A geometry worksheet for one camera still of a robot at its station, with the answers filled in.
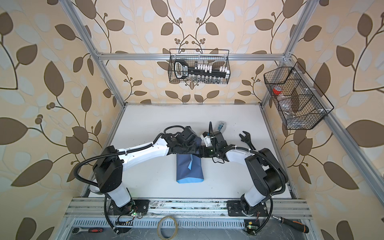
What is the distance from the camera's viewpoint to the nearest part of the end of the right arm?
693 millimetres

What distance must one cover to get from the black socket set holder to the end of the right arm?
0.34 m

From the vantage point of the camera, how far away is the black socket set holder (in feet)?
2.74
